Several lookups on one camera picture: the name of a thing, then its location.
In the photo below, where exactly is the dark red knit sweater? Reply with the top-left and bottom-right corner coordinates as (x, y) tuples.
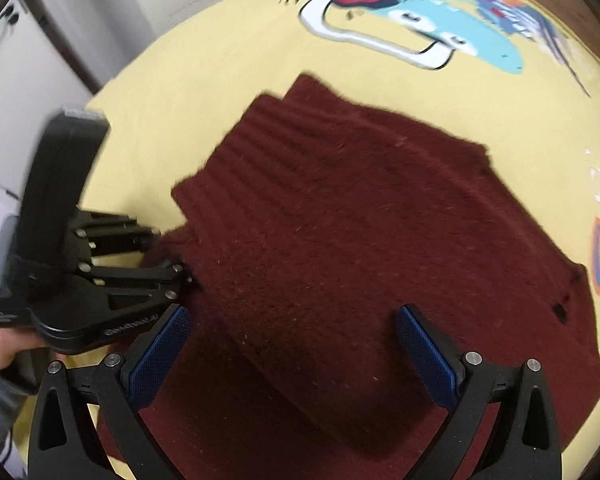
(97, 72), (600, 480)

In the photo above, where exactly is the person left hand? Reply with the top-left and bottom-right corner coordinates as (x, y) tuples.
(0, 328), (45, 370)

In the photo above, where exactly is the white wardrobe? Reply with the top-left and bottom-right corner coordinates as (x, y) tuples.
(0, 0), (220, 200)

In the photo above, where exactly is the yellow dinosaur print bedspread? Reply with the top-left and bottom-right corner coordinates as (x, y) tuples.
(11, 0), (600, 480)

